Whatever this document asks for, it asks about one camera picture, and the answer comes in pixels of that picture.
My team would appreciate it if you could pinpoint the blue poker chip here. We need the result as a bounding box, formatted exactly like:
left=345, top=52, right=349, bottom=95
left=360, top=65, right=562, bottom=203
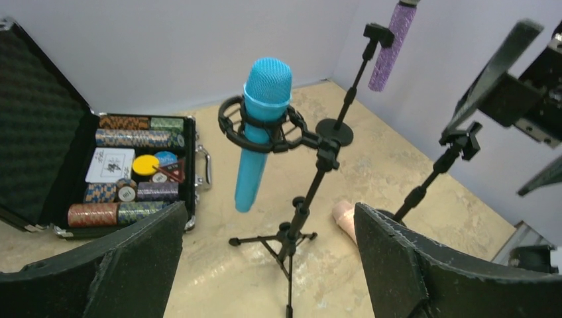
left=154, top=151, right=178, bottom=167

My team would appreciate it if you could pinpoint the pink microphone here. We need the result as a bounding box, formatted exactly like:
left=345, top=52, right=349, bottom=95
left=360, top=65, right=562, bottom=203
left=331, top=201, right=357, bottom=244

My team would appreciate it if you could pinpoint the white playing card deck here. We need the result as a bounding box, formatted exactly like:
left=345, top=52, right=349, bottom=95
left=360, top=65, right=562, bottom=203
left=85, top=147, right=136, bottom=183

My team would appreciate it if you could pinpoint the blue microphone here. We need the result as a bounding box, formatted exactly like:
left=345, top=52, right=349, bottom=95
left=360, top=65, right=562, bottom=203
left=233, top=57, right=294, bottom=214

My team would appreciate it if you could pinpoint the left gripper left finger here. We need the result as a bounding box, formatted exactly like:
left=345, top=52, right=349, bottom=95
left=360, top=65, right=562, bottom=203
left=1, top=203, right=188, bottom=317

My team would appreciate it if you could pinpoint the purple glitter microphone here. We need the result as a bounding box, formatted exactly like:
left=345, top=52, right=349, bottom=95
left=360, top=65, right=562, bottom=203
left=368, top=1, right=420, bottom=92

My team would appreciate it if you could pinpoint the aluminium frame rail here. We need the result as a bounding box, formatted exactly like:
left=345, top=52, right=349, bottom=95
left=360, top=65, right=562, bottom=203
left=491, top=221, right=551, bottom=266

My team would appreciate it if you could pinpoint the black tripod mic stand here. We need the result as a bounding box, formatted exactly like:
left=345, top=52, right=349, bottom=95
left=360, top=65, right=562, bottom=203
left=217, top=94, right=343, bottom=318

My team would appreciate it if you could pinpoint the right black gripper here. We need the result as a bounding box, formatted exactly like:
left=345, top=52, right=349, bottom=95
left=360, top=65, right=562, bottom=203
left=441, top=19, right=561, bottom=197

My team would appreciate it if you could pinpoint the blue orange chip stack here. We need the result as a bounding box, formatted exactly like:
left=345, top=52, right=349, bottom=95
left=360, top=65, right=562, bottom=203
left=95, top=129, right=174, bottom=148

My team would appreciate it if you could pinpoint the black poker chip case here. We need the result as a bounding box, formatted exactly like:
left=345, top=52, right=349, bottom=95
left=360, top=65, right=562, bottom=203
left=1, top=18, right=210, bottom=239

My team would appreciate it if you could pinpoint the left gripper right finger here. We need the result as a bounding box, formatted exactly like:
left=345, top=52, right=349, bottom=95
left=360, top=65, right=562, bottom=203
left=354, top=203, right=561, bottom=317

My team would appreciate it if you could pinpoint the orange black chip stack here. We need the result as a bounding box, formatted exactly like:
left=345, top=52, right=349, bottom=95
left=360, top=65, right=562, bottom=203
left=99, top=115, right=150, bottom=130

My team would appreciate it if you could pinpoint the green chip stack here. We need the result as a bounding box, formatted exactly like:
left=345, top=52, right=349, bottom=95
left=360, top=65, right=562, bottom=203
left=149, top=117, right=184, bottom=133

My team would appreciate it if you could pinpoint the black round-base mic stand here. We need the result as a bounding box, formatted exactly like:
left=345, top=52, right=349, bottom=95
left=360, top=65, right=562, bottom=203
left=315, top=23, right=394, bottom=146

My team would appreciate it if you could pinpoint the yellow poker chip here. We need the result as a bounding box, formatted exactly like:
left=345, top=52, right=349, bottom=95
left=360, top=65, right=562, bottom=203
left=132, top=154, right=160, bottom=176

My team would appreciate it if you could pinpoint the purple chip stack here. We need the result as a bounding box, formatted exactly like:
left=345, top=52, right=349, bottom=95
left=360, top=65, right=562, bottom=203
left=136, top=182, right=180, bottom=201

